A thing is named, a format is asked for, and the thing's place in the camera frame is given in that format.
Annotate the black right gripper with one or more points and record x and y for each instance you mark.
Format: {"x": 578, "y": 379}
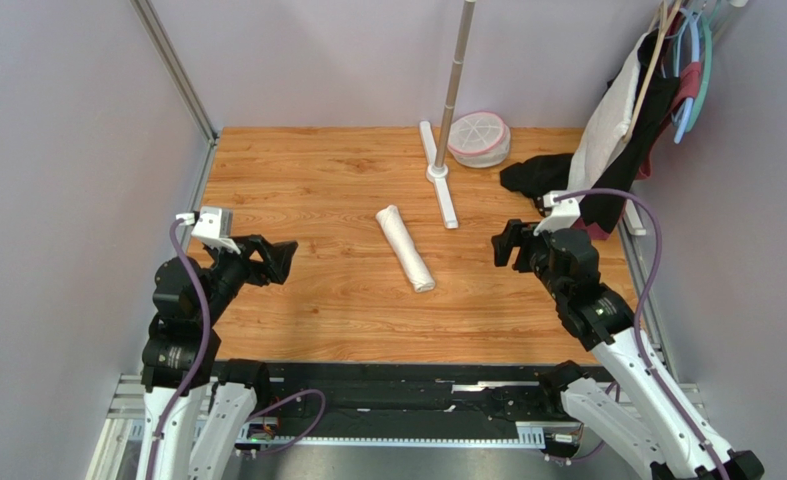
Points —
{"x": 523, "y": 250}

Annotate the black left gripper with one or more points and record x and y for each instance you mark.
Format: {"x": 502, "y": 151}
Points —
{"x": 276, "y": 259}

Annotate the white cloth napkin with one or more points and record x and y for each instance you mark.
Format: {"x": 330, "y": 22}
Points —
{"x": 404, "y": 248}

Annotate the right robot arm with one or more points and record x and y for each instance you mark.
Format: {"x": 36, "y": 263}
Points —
{"x": 666, "y": 437}

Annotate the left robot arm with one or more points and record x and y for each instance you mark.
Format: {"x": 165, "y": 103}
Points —
{"x": 192, "y": 415}

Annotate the black cloth on table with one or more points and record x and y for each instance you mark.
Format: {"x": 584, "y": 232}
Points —
{"x": 537, "y": 176}

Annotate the white stand with metal pole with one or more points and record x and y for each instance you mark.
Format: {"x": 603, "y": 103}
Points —
{"x": 436, "y": 149}

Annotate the white mesh pink rimmed basket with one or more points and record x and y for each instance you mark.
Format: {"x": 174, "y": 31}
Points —
{"x": 479, "y": 140}

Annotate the white hanging towel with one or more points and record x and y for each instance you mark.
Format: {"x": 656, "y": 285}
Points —
{"x": 602, "y": 139}

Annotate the black hanging garment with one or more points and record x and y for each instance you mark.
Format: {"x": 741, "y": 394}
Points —
{"x": 621, "y": 174}

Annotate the blue plastic hanger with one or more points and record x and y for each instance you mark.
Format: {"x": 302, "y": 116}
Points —
{"x": 686, "y": 62}

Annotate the green plastic hanger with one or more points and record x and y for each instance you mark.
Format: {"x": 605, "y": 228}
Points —
{"x": 704, "y": 19}

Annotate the dark red hanging garment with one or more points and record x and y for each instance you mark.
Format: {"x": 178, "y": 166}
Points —
{"x": 690, "y": 81}

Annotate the wooden hanger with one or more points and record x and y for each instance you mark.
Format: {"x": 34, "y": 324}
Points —
{"x": 661, "y": 23}

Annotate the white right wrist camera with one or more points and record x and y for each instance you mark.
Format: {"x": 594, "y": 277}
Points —
{"x": 556, "y": 214}

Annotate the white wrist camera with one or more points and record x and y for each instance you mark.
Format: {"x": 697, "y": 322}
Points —
{"x": 211, "y": 226}
{"x": 556, "y": 214}

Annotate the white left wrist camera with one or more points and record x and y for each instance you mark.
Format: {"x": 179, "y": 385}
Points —
{"x": 211, "y": 226}

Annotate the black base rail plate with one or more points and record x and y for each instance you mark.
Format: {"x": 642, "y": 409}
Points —
{"x": 407, "y": 401}

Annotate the aluminium frame rail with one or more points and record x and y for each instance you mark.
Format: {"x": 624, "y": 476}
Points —
{"x": 160, "y": 38}

